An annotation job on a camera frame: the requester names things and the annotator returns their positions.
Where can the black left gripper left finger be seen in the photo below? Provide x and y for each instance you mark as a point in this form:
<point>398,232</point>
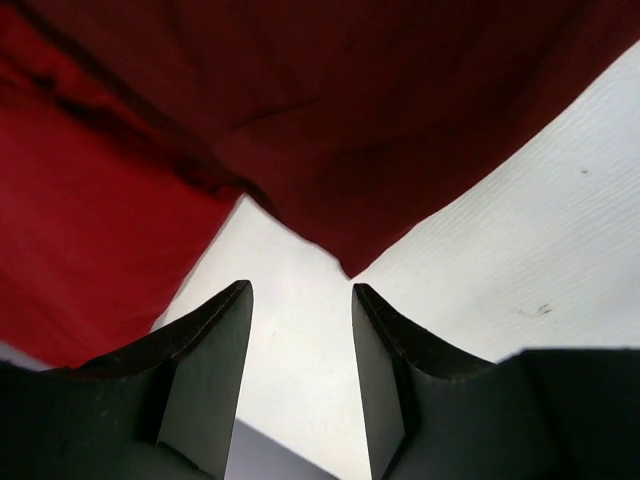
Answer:
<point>162,407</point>

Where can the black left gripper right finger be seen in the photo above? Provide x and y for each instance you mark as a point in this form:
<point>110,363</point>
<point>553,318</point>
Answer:
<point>434,411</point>

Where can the dark maroon t shirt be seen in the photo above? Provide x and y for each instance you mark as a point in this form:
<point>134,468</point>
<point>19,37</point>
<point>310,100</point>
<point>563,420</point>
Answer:
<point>348,121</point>

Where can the folded red t shirt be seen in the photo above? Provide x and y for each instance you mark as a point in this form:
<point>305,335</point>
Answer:
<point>101,219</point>

